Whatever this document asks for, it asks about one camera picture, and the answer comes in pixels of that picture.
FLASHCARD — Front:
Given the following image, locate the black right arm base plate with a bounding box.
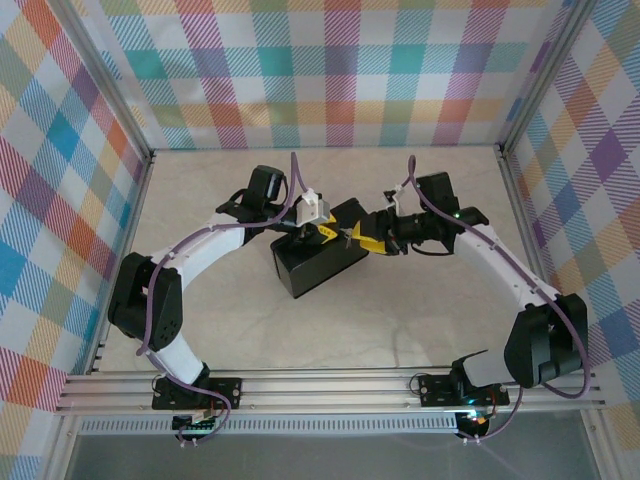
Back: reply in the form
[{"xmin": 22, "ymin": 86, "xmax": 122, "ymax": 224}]
[{"xmin": 417, "ymin": 373, "xmax": 510, "ymax": 407}]

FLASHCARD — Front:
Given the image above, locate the black box starry night lid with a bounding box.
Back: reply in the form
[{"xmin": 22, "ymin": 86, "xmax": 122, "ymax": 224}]
[{"xmin": 269, "ymin": 197, "xmax": 374, "ymax": 301}]

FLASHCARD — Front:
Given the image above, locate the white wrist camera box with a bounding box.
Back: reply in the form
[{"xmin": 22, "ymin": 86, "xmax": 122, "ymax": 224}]
[
  {"xmin": 382, "ymin": 183, "xmax": 409, "ymax": 214},
  {"xmin": 293, "ymin": 187, "xmax": 331, "ymax": 227}
]

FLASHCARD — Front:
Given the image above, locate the aluminium table side rail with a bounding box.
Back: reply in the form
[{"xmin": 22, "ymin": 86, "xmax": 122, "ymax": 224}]
[
  {"xmin": 87, "ymin": 151, "xmax": 157, "ymax": 375},
  {"xmin": 497, "ymin": 148, "xmax": 576, "ymax": 369}
]

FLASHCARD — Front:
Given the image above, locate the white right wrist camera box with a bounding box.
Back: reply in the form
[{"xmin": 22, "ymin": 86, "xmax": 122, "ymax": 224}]
[{"xmin": 382, "ymin": 183, "xmax": 409, "ymax": 214}]

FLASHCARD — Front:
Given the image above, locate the left controller board green light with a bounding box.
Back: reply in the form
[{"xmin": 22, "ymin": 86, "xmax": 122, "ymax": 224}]
[{"xmin": 172, "ymin": 409, "xmax": 222, "ymax": 434}]

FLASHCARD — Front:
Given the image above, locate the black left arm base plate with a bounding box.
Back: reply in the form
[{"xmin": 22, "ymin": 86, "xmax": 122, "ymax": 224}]
[{"xmin": 152, "ymin": 377, "xmax": 243, "ymax": 411}]

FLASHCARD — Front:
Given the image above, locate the aluminium mounting rail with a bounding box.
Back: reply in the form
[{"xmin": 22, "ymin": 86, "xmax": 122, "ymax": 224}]
[{"xmin": 54, "ymin": 368, "xmax": 606, "ymax": 416}]

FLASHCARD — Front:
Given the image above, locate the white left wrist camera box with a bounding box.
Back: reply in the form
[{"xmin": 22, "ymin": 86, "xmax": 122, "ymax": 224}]
[{"xmin": 293, "ymin": 187, "xmax": 331, "ymax": 227}]

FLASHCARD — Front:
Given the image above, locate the grey slotted cable duct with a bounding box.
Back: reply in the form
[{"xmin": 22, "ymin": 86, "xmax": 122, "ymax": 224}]
[{"xmin": 79, "ymin": 417, "xmax": 461, "ymax": 436}]

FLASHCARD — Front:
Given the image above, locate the aluminium frame post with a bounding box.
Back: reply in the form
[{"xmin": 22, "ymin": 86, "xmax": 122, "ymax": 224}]
[
  {"xmin": 498, "ymin": 0, "xmax": 596, "ymax": 154},
  {"xmin": 47, "ymin": 0, "xmax": 155, "ymax": 157}
]

